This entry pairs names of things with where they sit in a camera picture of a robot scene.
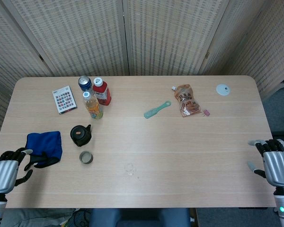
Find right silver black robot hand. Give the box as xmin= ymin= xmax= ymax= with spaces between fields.
xmin=247 ymin=139 xmax=284 ymax=190

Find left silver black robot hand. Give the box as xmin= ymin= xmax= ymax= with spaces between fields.
xmin=0 ymin=148 xmax=34 ymax=193

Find black teapot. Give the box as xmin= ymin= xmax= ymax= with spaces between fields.
xmin=70 ymin=124 xmax=93 ymax=148

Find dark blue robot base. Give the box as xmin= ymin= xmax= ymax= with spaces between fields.
xmin=89 ymin=208 xmax=191 ymax=227

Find blue cloth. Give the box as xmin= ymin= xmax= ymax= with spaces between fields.
xmin=25 ymin=131 xmax=62 ymax=169

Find small grey cup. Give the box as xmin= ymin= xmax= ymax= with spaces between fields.
xmin=79 ymin=150 xmax=94 ymax=165

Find grey green fabric sheet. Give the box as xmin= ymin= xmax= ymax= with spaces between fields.
xmin=2 ymin=208 xmax=74 ymax=227

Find white round grommet cover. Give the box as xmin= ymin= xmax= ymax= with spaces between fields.
xmin=215 ymin=84 xmax=231 ymax=96

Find patterned card box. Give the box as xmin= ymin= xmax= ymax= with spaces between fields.
xmin=52 ymin=86 xmax=78 ymax=115

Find orange drink bottle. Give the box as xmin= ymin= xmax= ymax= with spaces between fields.
xmin=82 ymin=91 xmax=104 ymax=120

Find brown sauce pouch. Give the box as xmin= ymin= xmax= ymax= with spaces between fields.
xmin=171 ymin=84 xmax=202 ymax=118

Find woven folding screen panel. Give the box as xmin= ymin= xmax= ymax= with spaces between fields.
xmin=122 ymin=0 xmax=231 ymax=76
xmin=0 ymin=0 xmax=130 ymax=77
xmin=200 ymin=0 xmax=284 ymax=100
xmin=0 ymin=0 xmax=55 ymax=157

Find blue soda can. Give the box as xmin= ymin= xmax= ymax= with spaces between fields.
xmin=78 ymin=75 xmax=93 ymax=94

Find red juice bottle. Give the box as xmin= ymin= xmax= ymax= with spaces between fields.
xmin=92 ymin=77 xmax=112 ymax=106

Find green plastic brush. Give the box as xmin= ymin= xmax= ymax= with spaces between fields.
xmin=143 ymin=100 xmax=172 ymax=119

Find tangled floor cables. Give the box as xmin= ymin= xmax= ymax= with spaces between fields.
xmin=61 ymin=208 xmax=93 ymax=227

